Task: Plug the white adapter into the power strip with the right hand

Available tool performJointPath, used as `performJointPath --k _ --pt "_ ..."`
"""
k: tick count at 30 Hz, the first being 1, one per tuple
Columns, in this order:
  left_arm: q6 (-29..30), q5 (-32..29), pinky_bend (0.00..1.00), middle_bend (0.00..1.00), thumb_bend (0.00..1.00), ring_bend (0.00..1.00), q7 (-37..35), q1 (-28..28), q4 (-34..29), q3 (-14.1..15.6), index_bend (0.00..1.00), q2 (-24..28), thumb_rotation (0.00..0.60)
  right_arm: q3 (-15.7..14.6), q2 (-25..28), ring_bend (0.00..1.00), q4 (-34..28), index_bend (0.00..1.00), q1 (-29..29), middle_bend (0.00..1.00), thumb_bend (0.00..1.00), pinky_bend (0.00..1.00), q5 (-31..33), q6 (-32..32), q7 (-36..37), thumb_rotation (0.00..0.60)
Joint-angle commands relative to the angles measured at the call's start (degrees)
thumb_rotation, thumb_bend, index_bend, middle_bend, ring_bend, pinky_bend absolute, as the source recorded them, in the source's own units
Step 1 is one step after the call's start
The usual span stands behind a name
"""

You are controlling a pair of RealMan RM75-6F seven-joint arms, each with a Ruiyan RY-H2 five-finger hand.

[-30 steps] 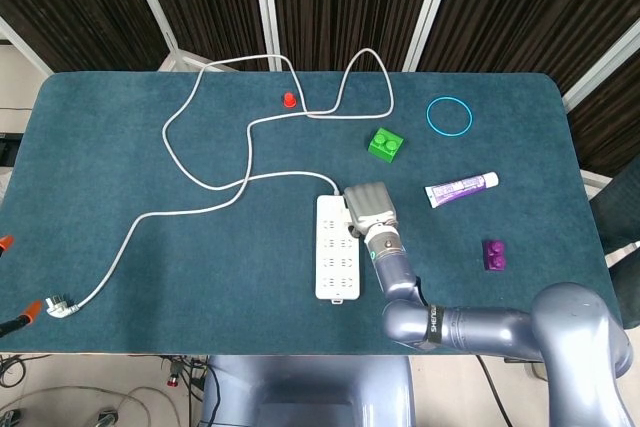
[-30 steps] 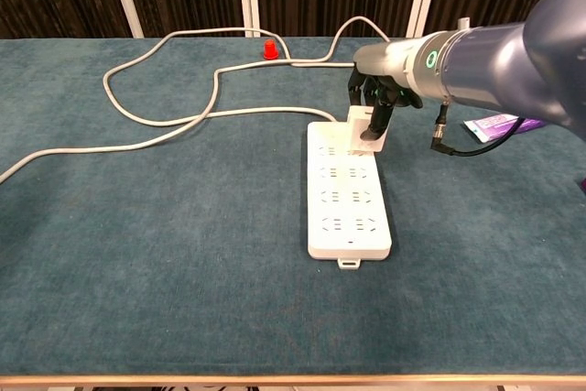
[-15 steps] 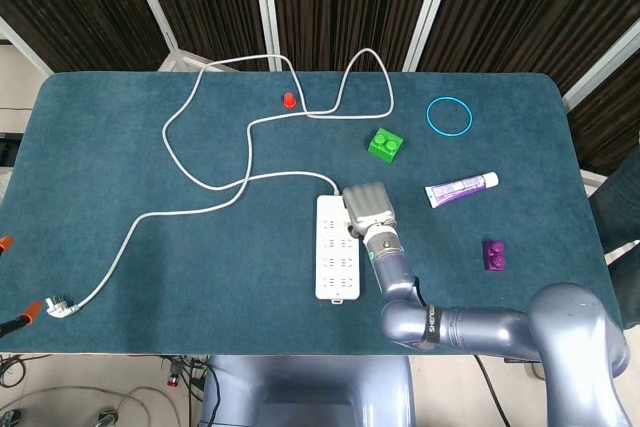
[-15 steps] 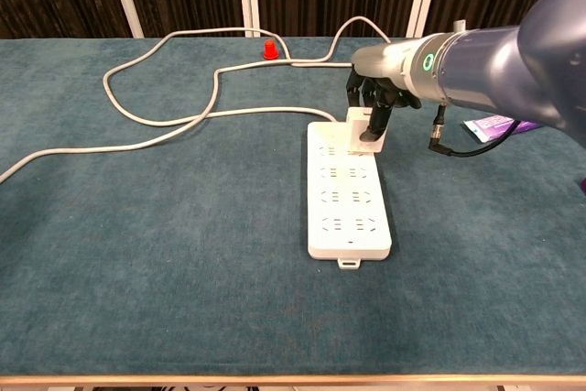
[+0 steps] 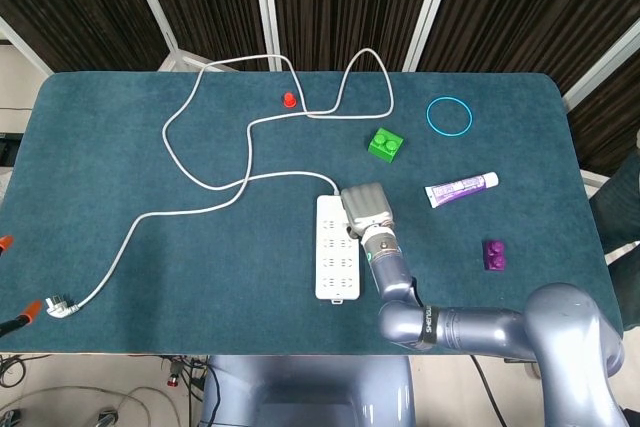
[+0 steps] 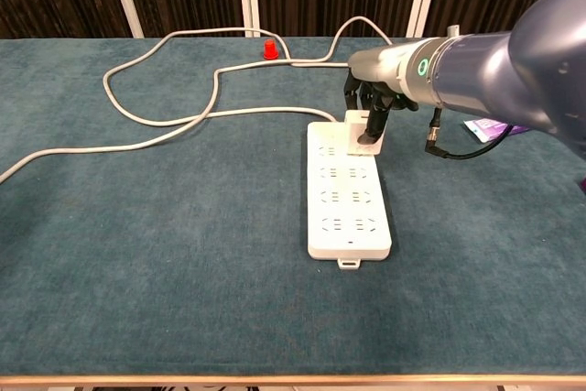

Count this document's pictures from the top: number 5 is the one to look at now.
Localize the white power strip cable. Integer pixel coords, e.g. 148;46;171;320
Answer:
45;48;395;319

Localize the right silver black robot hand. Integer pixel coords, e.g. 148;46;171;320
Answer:
339;182;396;238

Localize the white power strip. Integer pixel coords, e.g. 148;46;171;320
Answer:
314;193;362;306

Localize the green building block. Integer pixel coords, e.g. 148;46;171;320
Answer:
367;126;407;165

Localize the red button device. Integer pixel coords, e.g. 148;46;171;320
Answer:
166;357;185;389

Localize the blue-grey robot torso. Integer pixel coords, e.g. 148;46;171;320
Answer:
199;354;417;427

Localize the purple building block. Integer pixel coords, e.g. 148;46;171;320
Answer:
482;239;507;274

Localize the blue rubber ring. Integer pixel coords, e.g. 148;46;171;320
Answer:
425;95;474;138

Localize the teal table mat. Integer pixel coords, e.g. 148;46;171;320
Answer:
0;71;625;356

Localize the purple white toothpaste tube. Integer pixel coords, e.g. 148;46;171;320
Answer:
424;171;500;210

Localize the black box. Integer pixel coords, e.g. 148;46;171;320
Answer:
0;131;22;168

